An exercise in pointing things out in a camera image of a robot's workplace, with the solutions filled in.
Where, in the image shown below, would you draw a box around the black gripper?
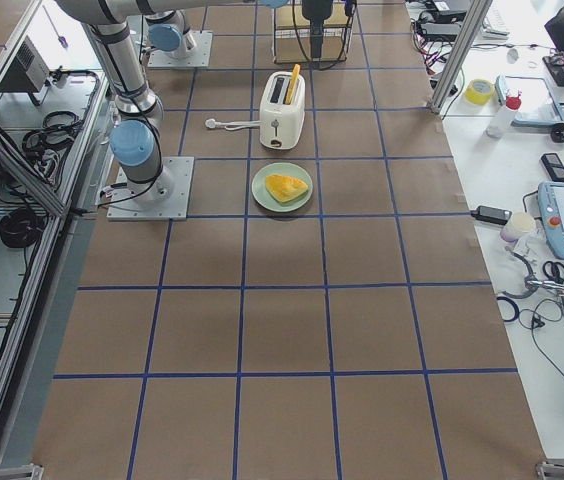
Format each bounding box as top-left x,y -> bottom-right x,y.
301,0 -> 333,58

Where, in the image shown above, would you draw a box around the white toaster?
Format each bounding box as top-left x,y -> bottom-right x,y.
259,71 -> 305,150

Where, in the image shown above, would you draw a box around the bread slice in toaster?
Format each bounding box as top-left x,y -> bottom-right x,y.
284,64 -> 301,105

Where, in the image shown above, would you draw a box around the light green plate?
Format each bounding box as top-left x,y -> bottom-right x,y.
251,162 -> 313,213

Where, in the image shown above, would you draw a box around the yellow bread wedge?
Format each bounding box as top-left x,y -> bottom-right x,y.
264,174 -> 309,204

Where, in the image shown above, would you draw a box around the yellow tape roll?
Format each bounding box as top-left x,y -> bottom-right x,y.
464,79 -> 495,105

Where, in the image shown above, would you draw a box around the white bottle red cap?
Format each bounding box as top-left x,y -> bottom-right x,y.
485,90 -> 522,139

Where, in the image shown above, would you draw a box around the black power adapter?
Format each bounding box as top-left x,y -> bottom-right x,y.
471,205 -> 512,225

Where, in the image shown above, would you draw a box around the black phone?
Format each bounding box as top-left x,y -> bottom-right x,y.
540,153 -> 564,182

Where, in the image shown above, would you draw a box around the white paper cup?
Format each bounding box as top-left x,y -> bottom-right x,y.
500,212 -> 536,243

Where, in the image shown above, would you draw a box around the black scissors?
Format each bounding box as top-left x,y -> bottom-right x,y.
542,260 -> 564,284

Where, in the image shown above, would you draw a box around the wire basket with wood shelf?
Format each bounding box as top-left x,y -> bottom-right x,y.
272,0 -> 358,69

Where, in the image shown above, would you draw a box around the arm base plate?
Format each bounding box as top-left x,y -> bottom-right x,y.
148,30 -> 213,70
107,156 -> 194,222

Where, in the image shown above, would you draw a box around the white toaster cable and plug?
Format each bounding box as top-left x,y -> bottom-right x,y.
204,117 -> 262,133

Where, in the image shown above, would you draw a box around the aluminium frame post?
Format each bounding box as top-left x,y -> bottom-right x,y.
429,0 -> 492,114

